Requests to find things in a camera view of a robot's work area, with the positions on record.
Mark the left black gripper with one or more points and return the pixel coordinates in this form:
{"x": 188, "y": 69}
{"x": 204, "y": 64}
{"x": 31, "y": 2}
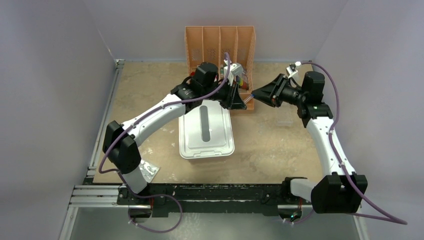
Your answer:
{"x": 233, "y": 101}

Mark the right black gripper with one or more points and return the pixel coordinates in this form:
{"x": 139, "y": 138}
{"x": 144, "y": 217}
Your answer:
{"x": 272, "y": 93}

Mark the white plastic bin lid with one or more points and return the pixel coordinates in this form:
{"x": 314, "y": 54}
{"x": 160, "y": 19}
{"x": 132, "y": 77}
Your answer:
{"x": 206, "y": 132}

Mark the clear dropper with blue band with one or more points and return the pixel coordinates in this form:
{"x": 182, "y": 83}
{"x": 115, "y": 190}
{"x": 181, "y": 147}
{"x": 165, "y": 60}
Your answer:
{"x": 246, "y": 100}

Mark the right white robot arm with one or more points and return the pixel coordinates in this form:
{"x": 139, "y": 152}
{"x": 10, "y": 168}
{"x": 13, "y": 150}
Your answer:
{"x": 340, "y": 189}

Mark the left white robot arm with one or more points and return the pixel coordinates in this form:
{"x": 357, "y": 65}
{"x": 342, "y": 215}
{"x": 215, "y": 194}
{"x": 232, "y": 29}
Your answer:
{"x": 122, "y": 140}

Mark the orange plastic file organizer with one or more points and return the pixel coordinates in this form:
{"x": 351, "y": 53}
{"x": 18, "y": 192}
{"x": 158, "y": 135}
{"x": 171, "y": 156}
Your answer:
{"x": 210, "y": 43}

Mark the colourful item packet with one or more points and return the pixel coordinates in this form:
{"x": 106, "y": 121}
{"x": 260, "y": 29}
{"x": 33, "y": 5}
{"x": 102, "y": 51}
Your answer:
{"x": 242, "y": 80}

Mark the plastic packet with red label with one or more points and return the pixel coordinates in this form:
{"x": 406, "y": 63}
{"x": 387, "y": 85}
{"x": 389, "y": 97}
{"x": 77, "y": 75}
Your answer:
{"x": 148, "y": 170}

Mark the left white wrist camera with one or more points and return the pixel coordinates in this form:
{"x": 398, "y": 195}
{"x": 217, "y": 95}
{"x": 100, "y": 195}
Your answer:
{"x": 232, "y": 71}

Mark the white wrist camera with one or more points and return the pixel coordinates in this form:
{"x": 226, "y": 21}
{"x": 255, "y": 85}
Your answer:
{"x": 232, "y": 71}
{"x": 293, "y": 70}

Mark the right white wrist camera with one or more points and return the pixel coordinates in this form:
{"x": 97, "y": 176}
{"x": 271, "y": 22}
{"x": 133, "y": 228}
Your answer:
{"x": 293, "y": 70}

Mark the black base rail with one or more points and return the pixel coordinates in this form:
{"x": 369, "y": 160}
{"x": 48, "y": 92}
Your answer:
{"x": 161, "y": 199}

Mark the aluminium frame rail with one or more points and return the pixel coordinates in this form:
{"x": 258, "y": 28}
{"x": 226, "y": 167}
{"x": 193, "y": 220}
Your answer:
{"x": 95, "y": 196}

